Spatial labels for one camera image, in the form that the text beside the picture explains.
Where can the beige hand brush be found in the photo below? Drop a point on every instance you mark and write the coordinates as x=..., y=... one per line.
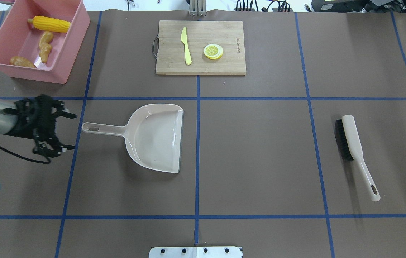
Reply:
x=351, y=149

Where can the yellow toy corn cob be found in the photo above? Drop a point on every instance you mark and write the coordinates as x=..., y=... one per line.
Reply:
x=49, y=24

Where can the orange toy ginger root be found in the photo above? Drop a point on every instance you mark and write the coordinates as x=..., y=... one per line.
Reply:
x=45, y=46

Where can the pink plastic bin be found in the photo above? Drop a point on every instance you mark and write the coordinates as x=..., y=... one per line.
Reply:
x=18, y=38

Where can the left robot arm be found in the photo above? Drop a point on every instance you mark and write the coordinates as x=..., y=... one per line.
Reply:
x=6, y=123

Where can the brown toy potato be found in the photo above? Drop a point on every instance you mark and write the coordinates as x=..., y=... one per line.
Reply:
x=21, y=62

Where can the white camera pole base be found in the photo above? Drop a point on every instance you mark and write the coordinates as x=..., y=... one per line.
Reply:
x=197, y=252

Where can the beige dustpan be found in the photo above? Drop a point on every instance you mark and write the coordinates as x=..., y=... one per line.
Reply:
x=153, y=136

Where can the black usb hub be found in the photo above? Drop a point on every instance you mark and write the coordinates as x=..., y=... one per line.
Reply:
x=274, y=6

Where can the yellow lemon slice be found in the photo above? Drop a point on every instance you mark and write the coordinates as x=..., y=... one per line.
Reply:
x=213, y=51

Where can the yellow plastic knife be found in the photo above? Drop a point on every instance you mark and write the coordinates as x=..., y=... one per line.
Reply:
x=184, y=40

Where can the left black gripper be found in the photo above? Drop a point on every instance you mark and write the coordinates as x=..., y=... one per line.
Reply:
x=27, y=123

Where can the aluminium frame post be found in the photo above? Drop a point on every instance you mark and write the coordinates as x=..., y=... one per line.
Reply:
x=197, y=7

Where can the bamboo cutting board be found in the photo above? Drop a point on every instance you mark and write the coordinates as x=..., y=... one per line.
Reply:
x=170, y=59

